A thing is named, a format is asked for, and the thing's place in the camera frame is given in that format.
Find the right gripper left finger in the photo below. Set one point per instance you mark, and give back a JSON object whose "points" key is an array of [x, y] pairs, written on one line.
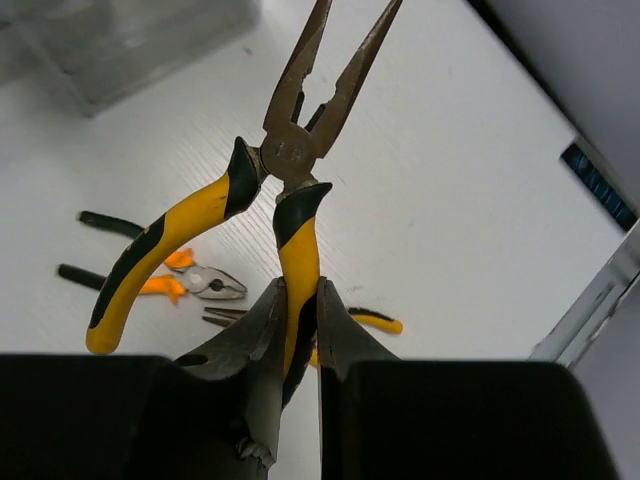
{"points": [[213, 413]]}

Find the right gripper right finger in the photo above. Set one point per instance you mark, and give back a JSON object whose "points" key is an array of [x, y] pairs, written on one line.
{"points": [[383, 417]]}

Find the yellow handled needle-nose pliers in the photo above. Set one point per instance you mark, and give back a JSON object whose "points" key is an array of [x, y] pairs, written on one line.
{"points": [[288, 152]]}

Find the clear plastic drawer cabinet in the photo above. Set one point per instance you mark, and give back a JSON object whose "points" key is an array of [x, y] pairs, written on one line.
{"points": [[99, 52]]}

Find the right blue label sticker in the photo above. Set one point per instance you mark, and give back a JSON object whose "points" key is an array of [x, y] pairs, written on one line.
{"points": [[599, 187]]}

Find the orange handled pliers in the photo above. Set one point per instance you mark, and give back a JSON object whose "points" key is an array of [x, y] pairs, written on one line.
{"points": [[186, 275]]}

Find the right aluminium rail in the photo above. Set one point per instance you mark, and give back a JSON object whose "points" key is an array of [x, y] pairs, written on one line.
{"points": [[580, 326]]}

